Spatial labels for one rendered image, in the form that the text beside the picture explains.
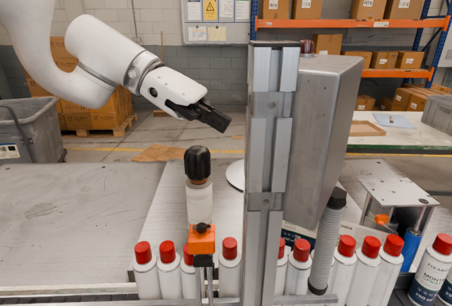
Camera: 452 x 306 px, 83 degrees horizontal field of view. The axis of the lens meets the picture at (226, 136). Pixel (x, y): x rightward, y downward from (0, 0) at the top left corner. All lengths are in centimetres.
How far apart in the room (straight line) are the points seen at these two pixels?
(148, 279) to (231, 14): 443
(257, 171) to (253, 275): 17
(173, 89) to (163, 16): 461
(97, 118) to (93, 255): 324
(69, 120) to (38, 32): 386
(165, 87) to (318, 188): 30
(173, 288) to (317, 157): 48
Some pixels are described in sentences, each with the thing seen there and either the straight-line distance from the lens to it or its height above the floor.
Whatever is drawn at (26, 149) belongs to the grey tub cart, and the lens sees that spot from 289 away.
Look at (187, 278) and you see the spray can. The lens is 63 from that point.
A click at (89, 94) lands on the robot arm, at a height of 140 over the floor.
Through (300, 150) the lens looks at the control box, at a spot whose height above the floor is 139.
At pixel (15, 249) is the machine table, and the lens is 117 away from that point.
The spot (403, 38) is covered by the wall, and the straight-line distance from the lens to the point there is 568.
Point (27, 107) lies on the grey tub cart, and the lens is 355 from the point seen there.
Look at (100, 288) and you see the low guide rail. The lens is 81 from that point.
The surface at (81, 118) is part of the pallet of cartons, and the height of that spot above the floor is 31.
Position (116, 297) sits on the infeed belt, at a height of 88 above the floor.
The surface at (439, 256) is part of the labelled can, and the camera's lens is 79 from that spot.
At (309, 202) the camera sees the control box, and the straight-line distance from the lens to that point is 32.
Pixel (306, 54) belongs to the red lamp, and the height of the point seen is 148.
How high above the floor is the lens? 151
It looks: 23 degrees down
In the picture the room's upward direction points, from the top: straight up
